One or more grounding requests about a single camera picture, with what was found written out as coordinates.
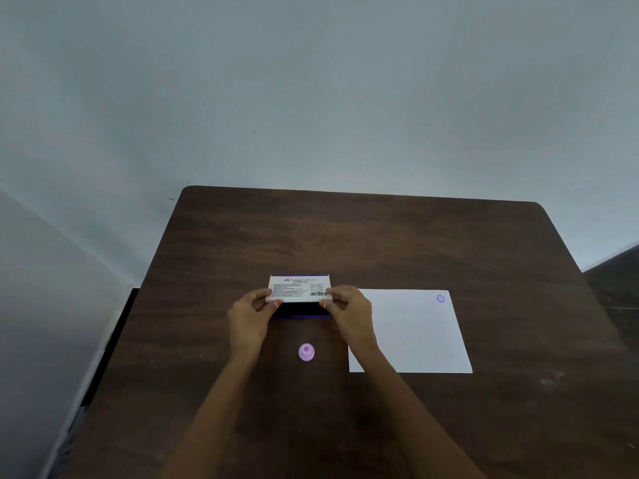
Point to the purple round stamp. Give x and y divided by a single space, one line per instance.
306 352

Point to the person's left thumb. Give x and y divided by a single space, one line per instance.
271 306

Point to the white paper sheet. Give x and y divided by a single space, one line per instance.
414 334

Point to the person's right forearm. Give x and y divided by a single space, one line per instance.
414 419

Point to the person's right thumb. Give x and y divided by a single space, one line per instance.
329 305

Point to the stamp ink pad tin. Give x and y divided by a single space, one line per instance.
299 291

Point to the person's left hand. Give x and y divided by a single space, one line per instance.
247 321

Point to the person's right hand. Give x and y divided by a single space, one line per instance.
353 316

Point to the person's left forearm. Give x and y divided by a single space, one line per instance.
209 419

